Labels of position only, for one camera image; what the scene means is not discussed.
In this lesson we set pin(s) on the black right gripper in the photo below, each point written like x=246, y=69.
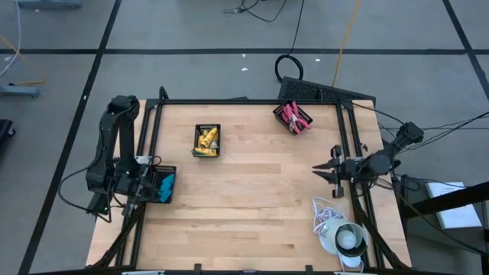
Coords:
x=349, y=169

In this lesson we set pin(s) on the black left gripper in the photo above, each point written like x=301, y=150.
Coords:
x=135, y=179

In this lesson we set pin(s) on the black slotted plastic basket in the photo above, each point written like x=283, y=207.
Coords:
x=207, y=126
x=168, y=168
x=278, y=114

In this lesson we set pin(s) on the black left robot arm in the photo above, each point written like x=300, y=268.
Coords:
x=114, y=126

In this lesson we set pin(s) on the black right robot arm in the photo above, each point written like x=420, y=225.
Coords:
x=382, y=162

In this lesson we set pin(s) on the white desk lamp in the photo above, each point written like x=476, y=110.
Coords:
x=347, y=238

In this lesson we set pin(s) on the black perforated computer case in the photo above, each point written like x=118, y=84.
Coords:
x=302, y=91

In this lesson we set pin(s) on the black box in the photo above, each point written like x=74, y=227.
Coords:
x=414, y=191

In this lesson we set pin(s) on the black beam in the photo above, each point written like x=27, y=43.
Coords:
x=443, y=200

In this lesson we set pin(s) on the white booklet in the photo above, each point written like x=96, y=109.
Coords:
x=456, y=217

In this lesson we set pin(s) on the black object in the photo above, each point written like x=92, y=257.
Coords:
x=4, y=130

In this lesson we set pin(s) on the grey desk foot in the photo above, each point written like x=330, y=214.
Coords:
x=19, y=91
x=49, y=4

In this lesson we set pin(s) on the black aluminium rig frame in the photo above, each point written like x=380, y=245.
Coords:
x=248, y=102

